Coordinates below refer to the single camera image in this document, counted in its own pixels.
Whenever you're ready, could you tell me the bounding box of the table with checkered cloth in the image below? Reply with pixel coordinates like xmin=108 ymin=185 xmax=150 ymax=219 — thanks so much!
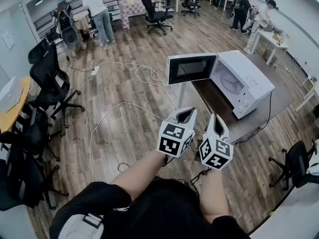
xmin=117 ymin=0 xmax=147 ymax=30

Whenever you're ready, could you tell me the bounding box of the white wall notice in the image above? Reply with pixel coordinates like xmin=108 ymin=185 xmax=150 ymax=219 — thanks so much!
xmin=2 ymin=30 xmax=15 ymax=51

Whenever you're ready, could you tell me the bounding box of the person's black shirt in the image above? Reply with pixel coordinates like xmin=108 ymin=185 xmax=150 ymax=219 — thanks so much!
xmin=48 ymin=175 xmax=252 ymax=239

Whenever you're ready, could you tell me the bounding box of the grey floor fan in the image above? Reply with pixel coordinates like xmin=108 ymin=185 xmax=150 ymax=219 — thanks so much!
xmin=61 ymin=24 xmax=81 ymax=62

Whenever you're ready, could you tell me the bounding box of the white microwave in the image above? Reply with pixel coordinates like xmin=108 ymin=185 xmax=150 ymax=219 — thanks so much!
xmin=166 ymin=50 xmax=275 ymax=120

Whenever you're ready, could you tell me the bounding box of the black microwave power cord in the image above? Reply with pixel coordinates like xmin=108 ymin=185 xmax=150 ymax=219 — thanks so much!
xmin=235 ymin=93 xmax=273 ymax=144

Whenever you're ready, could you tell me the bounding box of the person's left forearm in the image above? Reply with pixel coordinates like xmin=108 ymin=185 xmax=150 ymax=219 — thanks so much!
xmin=109 ymin=149 xmax=170 ymax=201

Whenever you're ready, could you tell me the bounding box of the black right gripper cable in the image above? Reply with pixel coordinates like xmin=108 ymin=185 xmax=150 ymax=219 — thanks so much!
xmin=190 ymin=167 xmax=213 ymax=184

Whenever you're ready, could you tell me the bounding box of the white chest pack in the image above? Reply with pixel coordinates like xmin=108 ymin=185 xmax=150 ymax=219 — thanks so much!
xmin=57 ymin=213 xmax=104 ymax=239

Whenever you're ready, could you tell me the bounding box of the white desk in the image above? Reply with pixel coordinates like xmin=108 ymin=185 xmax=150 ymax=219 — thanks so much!
xmin=249 ymin=143 xmax=319 ymax=239

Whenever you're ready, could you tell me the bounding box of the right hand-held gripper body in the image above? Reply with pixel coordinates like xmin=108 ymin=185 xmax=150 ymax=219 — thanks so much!
xmin=198 ymin=132 xmax=234 ymax=170

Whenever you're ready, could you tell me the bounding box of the white extension cable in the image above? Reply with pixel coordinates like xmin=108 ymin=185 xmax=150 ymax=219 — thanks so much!
xmin=88 ymin=62 xmax=176 ymax=182

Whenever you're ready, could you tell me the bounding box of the curved wooden desk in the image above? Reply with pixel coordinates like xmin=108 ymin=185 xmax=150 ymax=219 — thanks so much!
xmin=0 ymin=76 xmax=32 ymax=134

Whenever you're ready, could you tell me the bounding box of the black mesh office chair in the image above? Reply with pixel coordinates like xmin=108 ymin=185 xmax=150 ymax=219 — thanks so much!
xmin=0 ymin=145 xmax=69 ymax=212
xmin=0 ymin=108 xmax=66 ymax=162
xmin=27 ymin=37 xmax=85 ymax=129
xmin=268 ymin=139 xmax=319 ymax=192
xmin=181 ymin=0 xmax=202 ymax=18
xmin=141 ymin=0 xmax=174 ymax=36

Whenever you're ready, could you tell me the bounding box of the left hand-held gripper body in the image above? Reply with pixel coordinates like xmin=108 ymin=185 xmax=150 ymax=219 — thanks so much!
xmin=156 ymin=117 xmax=195 ymax=158

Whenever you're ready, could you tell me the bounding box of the thin black floor cable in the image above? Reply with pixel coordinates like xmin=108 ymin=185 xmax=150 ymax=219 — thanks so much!
xmin=66 ymin=55 xmax=93 ymax=73

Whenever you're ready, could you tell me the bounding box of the person's right forearm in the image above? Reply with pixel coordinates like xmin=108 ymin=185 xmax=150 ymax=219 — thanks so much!
xmin=199 ymin=167 xmax=230 ymax=224

